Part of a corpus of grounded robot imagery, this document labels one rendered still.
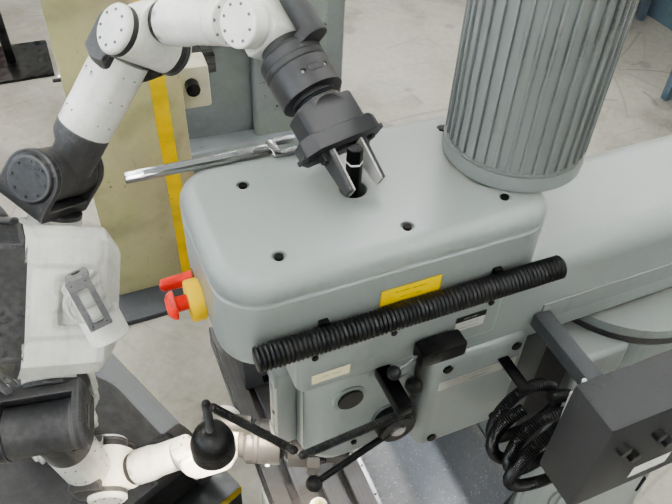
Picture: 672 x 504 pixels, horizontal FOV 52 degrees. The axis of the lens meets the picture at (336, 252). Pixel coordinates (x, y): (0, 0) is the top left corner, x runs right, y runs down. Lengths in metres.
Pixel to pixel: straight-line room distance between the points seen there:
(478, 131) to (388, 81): 4.00
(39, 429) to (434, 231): 0.75
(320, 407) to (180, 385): 1.96
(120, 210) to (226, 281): 2.27
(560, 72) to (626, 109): 4.22
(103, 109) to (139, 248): 2.07
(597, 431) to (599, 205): 0.40
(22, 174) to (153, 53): 0.29
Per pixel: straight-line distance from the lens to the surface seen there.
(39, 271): 1.24
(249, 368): 1.83
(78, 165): 1.23
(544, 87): 0.88
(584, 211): 1.19
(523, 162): 0.94
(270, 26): 0.94
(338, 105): 0.92
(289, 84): 0.91
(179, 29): 1.08
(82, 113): 1.20
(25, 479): 2.30
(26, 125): 4.72
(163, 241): 3.23
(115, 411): 2.35
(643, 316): 1.34
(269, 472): 1.77
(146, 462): 1.51
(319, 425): 1.18
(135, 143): 2.89
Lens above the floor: 2.48
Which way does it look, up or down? 44 degrees down
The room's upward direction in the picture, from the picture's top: 3 degrees clockwise
